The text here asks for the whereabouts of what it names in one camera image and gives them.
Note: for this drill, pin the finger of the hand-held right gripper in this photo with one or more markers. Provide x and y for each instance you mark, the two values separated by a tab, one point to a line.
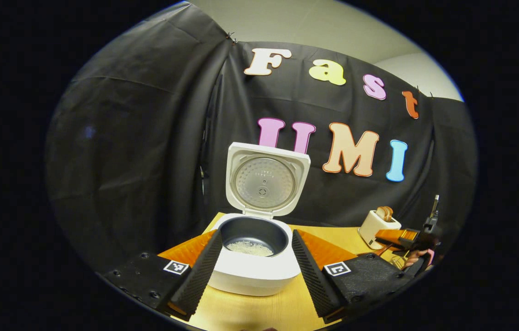
392	236

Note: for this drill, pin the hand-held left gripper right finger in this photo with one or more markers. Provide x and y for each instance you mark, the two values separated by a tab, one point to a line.
310	271

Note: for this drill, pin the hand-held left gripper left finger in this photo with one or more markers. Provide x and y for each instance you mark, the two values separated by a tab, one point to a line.
200	271

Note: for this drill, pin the white rice cooker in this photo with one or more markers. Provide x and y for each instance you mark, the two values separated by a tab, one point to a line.
255	276

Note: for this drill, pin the white rice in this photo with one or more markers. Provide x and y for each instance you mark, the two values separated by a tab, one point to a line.
250	248

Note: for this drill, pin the white toaster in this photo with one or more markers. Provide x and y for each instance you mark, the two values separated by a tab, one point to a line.
372	232

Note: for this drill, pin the toasted bread slice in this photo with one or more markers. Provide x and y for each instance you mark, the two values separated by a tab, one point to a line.
380	214
388	212

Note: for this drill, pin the black backdrop cloth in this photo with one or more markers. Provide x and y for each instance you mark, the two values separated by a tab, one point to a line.
140	138

